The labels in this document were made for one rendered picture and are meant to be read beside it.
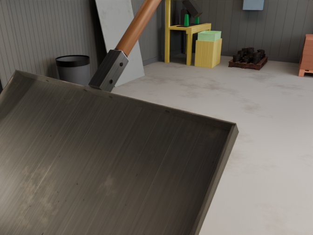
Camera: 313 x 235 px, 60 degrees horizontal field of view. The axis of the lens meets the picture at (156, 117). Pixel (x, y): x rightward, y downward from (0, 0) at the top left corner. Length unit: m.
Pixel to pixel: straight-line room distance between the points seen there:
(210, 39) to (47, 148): 6.09
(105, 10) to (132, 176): 4.78
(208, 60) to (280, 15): 2.22
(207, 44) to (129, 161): 6.13
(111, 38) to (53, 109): 4.53
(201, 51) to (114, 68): 6.07
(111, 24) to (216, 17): 3.78
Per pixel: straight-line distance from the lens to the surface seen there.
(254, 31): 7.89
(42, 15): 4.58
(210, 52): 6.51
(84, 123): 0.53
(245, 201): 2.35
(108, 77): 0.53
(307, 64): 6.41
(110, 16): 5.20
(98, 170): 0.47
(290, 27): 7.75
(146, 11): 0.61
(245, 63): 6.68
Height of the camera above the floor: 1.46
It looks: 23 degrees down
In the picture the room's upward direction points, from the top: straight up
